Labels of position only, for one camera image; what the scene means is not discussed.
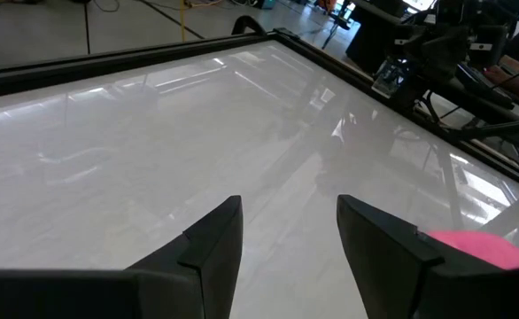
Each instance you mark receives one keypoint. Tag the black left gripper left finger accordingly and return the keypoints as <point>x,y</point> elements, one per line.
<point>188,279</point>

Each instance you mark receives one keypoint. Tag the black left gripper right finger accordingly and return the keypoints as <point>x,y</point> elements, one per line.
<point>397,274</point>

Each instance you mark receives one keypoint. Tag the pink cloth towel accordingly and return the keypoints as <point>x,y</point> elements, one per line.
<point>485,248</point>

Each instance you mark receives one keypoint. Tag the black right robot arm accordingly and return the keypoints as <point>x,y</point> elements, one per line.
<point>445,53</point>

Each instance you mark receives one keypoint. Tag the black keyboard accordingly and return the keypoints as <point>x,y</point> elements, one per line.
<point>485,88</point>

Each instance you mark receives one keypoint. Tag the black aluminium table frame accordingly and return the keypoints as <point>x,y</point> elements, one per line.
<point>109,62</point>

